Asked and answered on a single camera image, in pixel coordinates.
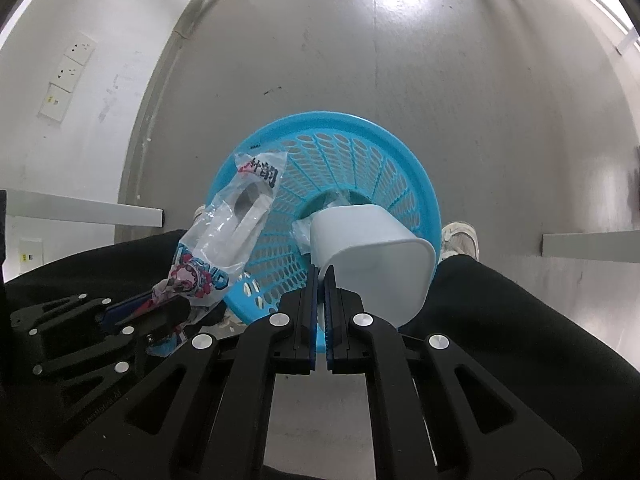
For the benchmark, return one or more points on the white right sneaker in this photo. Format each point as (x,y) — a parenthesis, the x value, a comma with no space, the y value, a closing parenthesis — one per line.
(459,239)

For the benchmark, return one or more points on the white crumpled tissue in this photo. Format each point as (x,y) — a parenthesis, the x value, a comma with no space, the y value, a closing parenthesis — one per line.
(301,233)

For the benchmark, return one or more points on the white left sneaker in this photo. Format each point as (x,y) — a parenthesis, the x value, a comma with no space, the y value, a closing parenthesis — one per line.
(198,212)

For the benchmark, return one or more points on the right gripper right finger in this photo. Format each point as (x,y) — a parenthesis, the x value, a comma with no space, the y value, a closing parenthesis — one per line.
(436,413)

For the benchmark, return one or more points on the white plastic cup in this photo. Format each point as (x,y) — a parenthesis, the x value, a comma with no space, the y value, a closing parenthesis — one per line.
(373,254)

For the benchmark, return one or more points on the pink printed clear bag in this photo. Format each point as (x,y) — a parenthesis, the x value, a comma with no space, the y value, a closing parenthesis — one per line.
(211,256)

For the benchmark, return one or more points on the white wall socket panel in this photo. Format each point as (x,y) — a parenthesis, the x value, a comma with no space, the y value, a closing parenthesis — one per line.
(64,79)

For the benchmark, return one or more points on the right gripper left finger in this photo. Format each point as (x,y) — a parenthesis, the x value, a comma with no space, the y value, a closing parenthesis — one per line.
(203,413)

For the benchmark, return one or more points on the white sneaker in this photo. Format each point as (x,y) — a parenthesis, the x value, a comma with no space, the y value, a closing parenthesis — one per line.
(198,212)
(459,239)

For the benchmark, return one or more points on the blue plastic waste basket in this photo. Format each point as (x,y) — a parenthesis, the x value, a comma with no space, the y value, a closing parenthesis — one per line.
(353,199)

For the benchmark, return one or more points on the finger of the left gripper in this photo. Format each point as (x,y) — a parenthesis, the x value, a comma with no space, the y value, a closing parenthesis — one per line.
(129,309)
(157,330)

